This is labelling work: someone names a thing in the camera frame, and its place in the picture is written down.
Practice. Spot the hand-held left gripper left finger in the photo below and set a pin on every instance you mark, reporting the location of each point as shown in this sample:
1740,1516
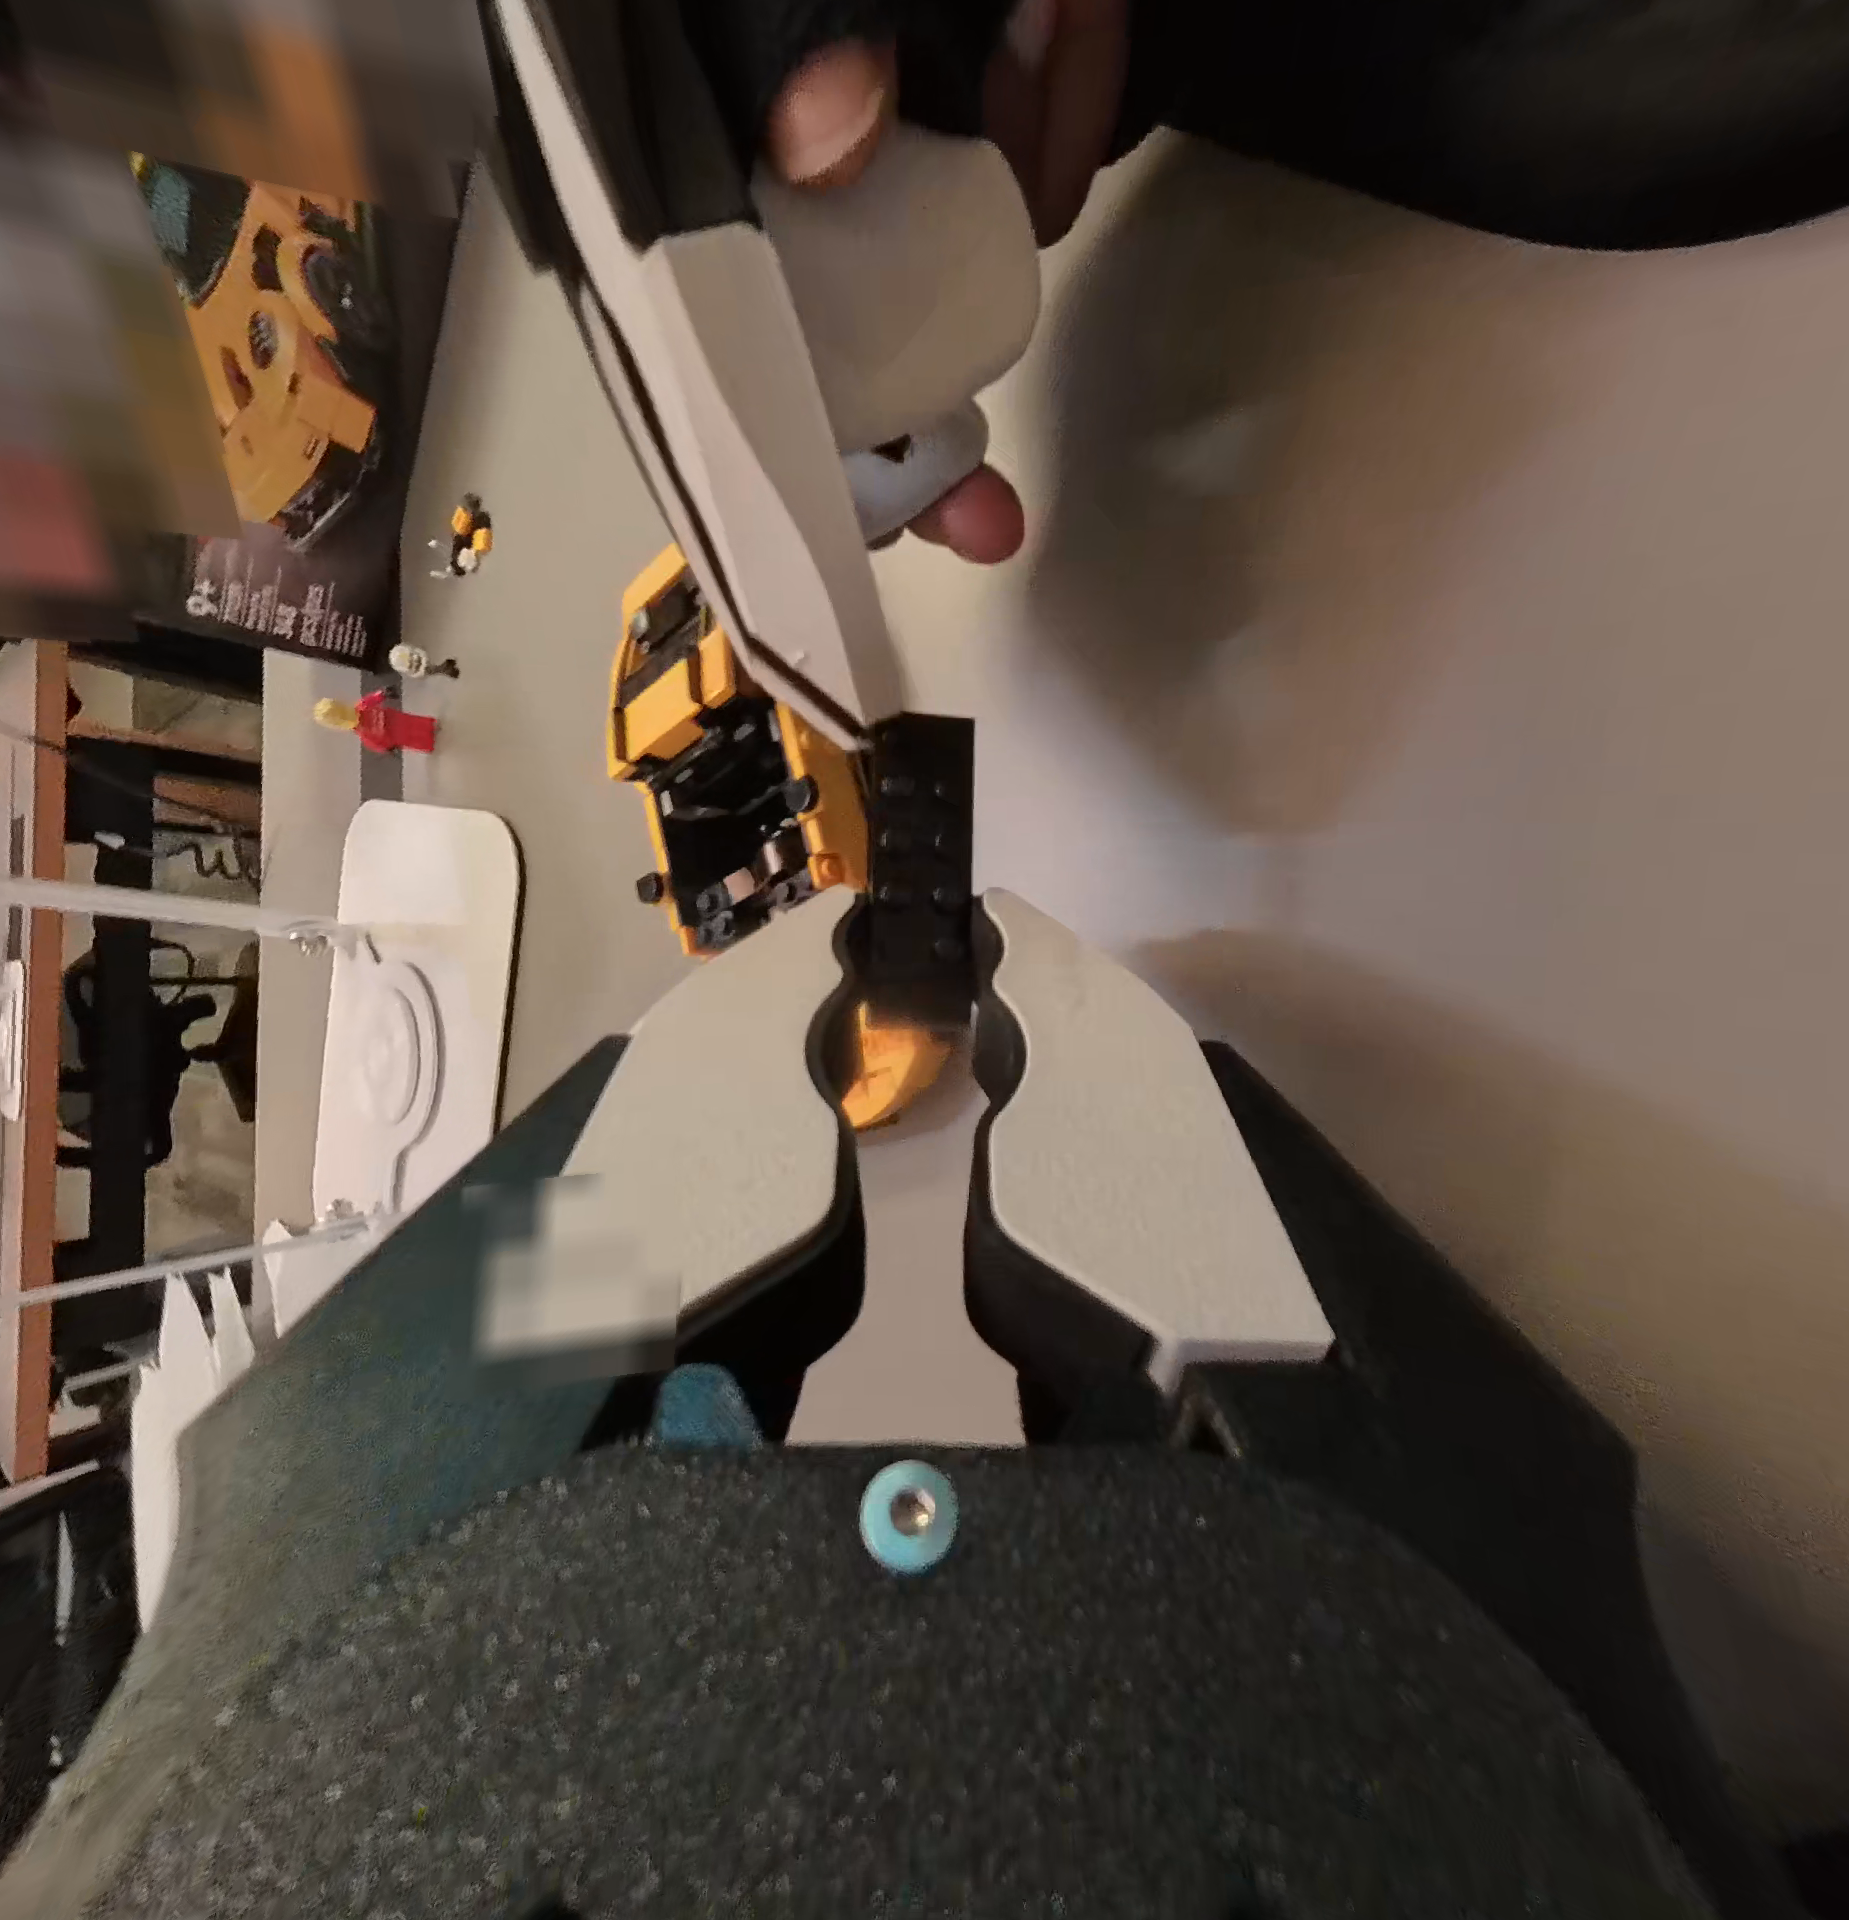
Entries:
714,1096

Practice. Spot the brown edged desk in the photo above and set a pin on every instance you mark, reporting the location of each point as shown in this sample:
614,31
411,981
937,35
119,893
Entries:
43,1051

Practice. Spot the white book stand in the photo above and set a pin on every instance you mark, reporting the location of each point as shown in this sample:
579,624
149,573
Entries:
414,930

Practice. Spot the black lego plate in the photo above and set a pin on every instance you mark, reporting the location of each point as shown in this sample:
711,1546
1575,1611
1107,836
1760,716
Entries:
925,839

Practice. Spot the black lego set box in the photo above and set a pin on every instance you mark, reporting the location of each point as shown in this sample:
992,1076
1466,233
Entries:
280,390

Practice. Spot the red lego minifigure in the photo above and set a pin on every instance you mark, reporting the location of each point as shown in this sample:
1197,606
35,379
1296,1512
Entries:
392,724

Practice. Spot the white lego minifigure piece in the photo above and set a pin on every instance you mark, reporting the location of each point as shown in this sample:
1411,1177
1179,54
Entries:
411,661

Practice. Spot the black office chair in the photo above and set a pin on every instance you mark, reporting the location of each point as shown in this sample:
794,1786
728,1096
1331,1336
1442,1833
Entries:
129,1036

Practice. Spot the person's right hand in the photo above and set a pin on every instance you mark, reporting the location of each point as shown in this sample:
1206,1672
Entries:
827,119

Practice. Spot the small loose yellow-black bricks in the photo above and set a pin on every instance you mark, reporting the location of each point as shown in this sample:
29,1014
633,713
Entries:
468,534

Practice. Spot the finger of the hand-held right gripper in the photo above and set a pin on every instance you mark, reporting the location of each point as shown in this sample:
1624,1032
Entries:
774,496
656,435

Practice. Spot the yellow lego car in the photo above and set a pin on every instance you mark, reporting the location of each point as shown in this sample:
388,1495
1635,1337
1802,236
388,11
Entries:
669,706

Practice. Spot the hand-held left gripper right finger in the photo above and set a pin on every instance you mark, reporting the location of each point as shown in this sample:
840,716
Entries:
1149,1171

